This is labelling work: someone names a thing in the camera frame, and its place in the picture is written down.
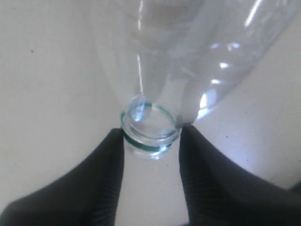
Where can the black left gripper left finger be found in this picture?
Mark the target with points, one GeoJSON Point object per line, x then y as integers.
{"type": "Point", "coordinates": [88, 195]}

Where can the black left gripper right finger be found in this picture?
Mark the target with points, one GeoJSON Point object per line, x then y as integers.
{"type": "Point", "coordinates": [218, 192]}

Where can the clear plastic bottle green label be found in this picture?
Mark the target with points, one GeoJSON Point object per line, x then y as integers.
{"type": "Point", "coordinates": [170, 62]}

